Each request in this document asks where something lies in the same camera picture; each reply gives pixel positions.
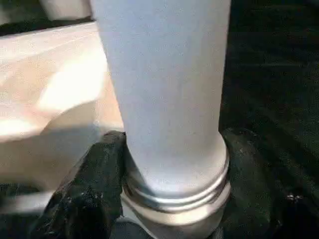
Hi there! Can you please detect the white plastic table leg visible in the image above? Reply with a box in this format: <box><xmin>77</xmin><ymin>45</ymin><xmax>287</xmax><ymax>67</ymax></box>
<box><xmin>89</xmin><ymin>0</ymin><xmax>232</xmax><ymax>217</ymax></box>

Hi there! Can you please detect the black mat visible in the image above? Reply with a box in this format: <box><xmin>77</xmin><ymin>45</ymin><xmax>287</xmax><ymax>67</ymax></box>
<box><xmin>0</xmin><ymin>0</ymin><xmax>319</xmax><ymax>239</ymax></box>

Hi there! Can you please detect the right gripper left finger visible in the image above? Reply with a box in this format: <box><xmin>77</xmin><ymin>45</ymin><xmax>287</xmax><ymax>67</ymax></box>
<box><xmin>31</xmin><ymin>130</ymin><xmax>128</xmax><ymax>239</ymax></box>

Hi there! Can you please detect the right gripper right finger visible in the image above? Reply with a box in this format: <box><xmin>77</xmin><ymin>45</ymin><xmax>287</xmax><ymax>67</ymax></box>
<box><xmin>219</xmin><ymin>127</ymin><xmax>319</xmax><ymax>239</ymax></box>

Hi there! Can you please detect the white plastic table top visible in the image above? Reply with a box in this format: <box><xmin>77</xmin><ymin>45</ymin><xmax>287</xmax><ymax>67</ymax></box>
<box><xmin>0</xmin><ymin>21</ymin><xmax>232</xmax><ymax>239</ymax></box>

